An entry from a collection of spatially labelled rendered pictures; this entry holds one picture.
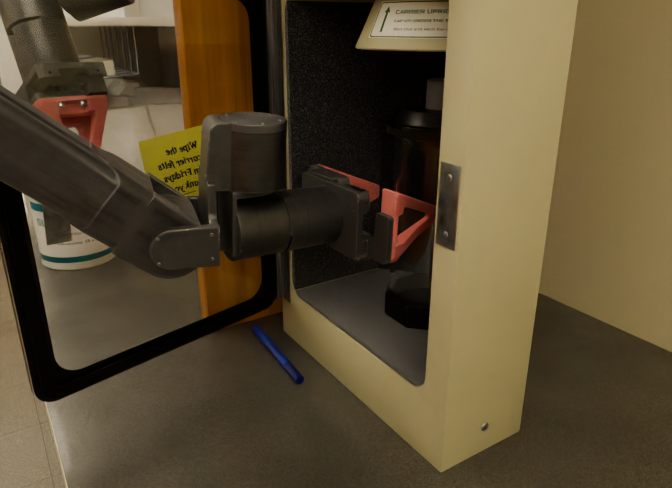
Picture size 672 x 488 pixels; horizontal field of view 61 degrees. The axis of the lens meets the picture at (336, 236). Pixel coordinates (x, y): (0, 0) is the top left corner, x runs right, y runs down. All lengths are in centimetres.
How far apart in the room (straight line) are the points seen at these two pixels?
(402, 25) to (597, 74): 42
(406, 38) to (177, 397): 46
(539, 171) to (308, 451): 35
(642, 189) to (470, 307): 42
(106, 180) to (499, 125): 30
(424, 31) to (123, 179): 28
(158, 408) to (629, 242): 65
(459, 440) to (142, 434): 32
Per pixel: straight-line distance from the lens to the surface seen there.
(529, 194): 51
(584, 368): 78
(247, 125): 46
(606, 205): 90
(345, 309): 69
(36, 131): 46
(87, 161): 46
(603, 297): 93
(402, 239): 54
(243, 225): 48
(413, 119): 59
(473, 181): 46
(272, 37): 69
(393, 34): 54
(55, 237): 56
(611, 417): 71
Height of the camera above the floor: 133
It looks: 20 degrees down
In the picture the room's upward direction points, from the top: straight up
